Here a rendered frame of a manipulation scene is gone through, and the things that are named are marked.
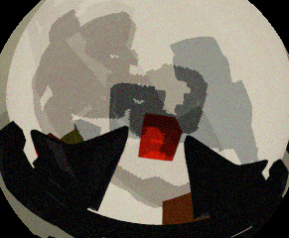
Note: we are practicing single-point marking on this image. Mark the yellow cube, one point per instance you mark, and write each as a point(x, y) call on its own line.
point(72, 137)

